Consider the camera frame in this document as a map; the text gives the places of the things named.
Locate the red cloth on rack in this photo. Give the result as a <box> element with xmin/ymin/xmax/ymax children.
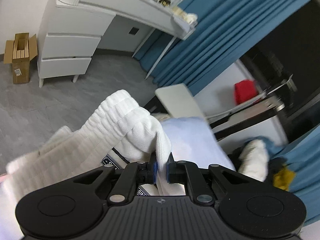
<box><xmin>234</xmin><ymin>80</ymin><xmax>259</xmax><ymax>105</ymax></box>

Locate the white knit garment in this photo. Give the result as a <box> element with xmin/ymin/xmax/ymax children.
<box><xmin>2</xmin><ymin>90</ymin><xmax>185</xmax><ymax>203</ymax></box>

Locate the pastel rainbow bed duvet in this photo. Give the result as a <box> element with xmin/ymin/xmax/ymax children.
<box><xmin>1</xmin><ymin>117</ymin><xmax>234</xmax><ymax>239</ymax></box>

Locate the blue curtain left panel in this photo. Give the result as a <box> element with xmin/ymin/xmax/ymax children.
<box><xmin>135</xmin><ymin>0</ymin><xmax>310</xmax><ymax>94</ymax></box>

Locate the blue curtain right panel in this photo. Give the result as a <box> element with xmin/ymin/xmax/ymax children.
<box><xmin>265</xmin><ymin>126</ymin><xmax>320</xmax><ymax>225</ymax></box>

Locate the dark window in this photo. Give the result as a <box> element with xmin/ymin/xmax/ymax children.
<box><xmin>240</xmin><ymin>0</ymin><xmax>319</xmax><ymax>142</ymax></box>

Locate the cardboard box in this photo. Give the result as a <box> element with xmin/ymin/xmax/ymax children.
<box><xmin>3</xmin><ymin>33</ymin><xmax>38</xmax><ymax>85</ymax></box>

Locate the mustard yellow garment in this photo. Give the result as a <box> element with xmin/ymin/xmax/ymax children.
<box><xmin>273</xmin><ymin>166</ymin><xmax>296</xmax><ymax>191</ymax></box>

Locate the white drawer desk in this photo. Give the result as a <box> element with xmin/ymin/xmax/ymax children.
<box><xmin>37</xmin><ymin>0</ymin><xmax>197</xmax><ymax>83</ymax></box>

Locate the white bed footboard panel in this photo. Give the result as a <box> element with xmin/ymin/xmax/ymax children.
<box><xmin>155</xmin><ymin>83</ymin><xmax>206</xmax><ymax>119</ymax></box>

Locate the white puffy jacket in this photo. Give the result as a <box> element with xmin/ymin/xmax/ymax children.
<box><xmin>238</xmin><ymin>139</ymin><xmax>269</xmax><ymax>182</ymax></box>

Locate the black white clothes rack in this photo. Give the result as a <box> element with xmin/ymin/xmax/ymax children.
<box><xmin>206</xmin><ymin>74</ymin><xmax>297</xmax><ymax>141</ymax></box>

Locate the blue curtain panel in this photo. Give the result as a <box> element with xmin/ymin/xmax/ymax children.
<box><xmin>135</xmin><ymin>0</ymin><xmax>310</xmax><ymax>94</ymax></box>
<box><xmin>265</xmin><ymin>126</ymin><xmax>320</xmax><ymax>225</ymax></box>

